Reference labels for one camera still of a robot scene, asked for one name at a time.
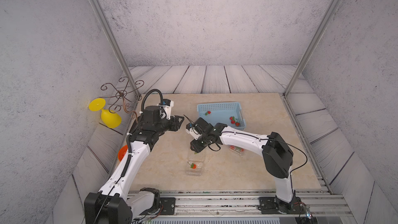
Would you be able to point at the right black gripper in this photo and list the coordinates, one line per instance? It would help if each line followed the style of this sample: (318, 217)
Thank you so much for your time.
(195, 147)

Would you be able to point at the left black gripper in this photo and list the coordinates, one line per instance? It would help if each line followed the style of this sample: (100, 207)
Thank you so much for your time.
(173, 121)

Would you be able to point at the strawberries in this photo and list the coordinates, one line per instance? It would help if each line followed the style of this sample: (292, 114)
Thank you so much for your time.
(237, 149)
(192, 165)

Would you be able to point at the light blue perforated basket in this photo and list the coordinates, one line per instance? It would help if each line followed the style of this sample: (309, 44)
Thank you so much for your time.
(221, 113)

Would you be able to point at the clear clamshell container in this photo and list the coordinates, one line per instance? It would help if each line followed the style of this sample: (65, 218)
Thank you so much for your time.
(237, 153)
(199, 159)

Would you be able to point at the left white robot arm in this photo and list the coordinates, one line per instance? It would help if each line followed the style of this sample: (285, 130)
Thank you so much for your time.
(111, 205)

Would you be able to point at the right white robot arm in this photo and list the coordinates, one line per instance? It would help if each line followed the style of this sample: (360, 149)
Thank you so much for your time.
(280, 158)

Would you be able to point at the strawberry cluster right in basket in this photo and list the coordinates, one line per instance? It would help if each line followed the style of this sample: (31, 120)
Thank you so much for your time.
(234, 121)

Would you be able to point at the orange plastic bowl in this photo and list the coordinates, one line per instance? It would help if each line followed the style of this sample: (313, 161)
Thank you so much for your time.
(122, 152)

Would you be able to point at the yellow plastic goblet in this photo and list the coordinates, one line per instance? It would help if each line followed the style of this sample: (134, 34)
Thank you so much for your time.
(110, 118)

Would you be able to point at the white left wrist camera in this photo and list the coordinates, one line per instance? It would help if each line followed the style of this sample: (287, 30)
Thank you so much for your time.
(167, 106)

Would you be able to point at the dark wire jewellery stand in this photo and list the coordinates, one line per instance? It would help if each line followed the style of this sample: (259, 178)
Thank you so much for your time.
(123, 99)

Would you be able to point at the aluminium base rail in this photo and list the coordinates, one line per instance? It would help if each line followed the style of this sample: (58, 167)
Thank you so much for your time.
(247, 207)

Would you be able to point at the aluminium frame post left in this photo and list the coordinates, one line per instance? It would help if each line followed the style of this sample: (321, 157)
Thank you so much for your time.
(113, 43)

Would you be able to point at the aluminium frame post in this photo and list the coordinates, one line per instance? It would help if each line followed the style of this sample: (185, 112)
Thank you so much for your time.
(113, 43)
(326, 18)

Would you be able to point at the aluminium frame post right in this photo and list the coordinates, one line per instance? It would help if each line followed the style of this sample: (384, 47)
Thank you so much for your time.
(326, 18)

